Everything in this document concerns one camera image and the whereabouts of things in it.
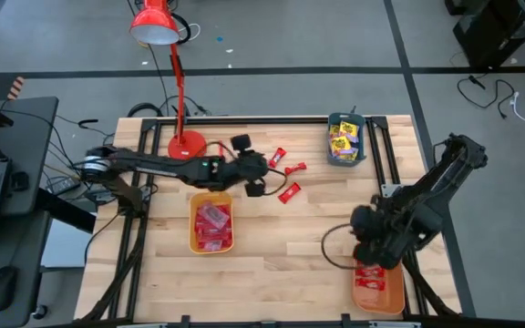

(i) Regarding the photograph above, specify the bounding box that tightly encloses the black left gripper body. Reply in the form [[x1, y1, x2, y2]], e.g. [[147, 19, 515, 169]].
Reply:
[[219, 133, 271, 199]]

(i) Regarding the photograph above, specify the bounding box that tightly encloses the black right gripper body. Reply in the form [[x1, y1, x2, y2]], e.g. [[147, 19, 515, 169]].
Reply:
[[350, 205, 410, 272]]

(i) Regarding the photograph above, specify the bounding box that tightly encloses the small red KitKat bar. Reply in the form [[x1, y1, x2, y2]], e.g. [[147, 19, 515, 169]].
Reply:
[[277, 181, 303, 205], [283, 161, 308, 178], [355, 278, 387, 292], [268, 147, 288, 169], [355, 266, 386, 279]]

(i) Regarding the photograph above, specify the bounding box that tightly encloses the orange plastic bin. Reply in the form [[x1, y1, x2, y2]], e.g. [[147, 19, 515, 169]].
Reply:
[[351, 261, 407, 316]]

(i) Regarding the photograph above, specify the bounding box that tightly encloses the long red candy pack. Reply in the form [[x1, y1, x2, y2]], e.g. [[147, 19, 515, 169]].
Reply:
[[221, 204, 235, 250], [196, 227, 234, 241], [193, 211, 211, 234]]

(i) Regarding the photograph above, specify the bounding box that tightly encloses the yellow plastic bin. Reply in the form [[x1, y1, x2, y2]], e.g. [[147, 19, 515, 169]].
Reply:
[[188, 190, 236, 255]]

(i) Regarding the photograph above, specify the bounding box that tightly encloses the teal plastic bin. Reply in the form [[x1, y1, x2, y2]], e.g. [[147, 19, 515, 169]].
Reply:
[[327, 111, 367, 168]]

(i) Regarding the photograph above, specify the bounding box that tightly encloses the red desk lamp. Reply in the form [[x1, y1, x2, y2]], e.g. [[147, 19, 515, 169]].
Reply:
[[129, 0, 209, 161]]

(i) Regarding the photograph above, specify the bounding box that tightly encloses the black power strip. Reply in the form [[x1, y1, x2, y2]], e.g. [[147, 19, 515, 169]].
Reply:
[[45, 176, 81, 196]]

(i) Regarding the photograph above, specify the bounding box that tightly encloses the dark grey desk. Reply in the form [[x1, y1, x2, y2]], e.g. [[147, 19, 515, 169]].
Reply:
[[0, 96, 60, 328]]

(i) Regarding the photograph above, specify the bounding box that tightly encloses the black power adapter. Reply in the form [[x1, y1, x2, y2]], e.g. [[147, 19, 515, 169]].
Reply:
[[11, 169, 30, 192]]

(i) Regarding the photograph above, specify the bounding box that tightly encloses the black computer tower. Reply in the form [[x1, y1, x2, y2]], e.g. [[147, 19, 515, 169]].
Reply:
[[452, 0, 525, 70]]

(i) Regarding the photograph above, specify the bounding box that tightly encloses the orange black striped block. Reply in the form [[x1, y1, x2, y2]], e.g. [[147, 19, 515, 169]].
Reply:
[[6, 76, 26, 100]]

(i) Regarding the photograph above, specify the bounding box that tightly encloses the black computer mouse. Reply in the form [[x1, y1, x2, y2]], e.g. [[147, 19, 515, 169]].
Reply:
[[0, 265, 19, 313]]

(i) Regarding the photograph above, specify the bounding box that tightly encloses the black aluminium rig frame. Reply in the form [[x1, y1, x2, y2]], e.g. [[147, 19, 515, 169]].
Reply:
[[77, 115, 463, 328]]

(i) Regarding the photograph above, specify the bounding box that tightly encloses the black cable coil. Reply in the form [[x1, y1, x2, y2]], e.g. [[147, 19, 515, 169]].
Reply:
[[127, 101, 164, 118]]

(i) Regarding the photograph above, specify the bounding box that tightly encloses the black lamp cord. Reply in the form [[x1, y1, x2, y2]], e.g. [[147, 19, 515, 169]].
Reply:
[[146, 43, 172, 118]]

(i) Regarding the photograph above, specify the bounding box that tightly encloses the black cable loop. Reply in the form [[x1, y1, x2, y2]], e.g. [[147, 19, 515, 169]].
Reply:
[[170, 11, 192, 46]]

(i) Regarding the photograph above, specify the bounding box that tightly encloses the black floor cable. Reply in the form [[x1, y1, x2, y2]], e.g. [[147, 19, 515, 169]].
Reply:
[[456, 74, 518, 121]]

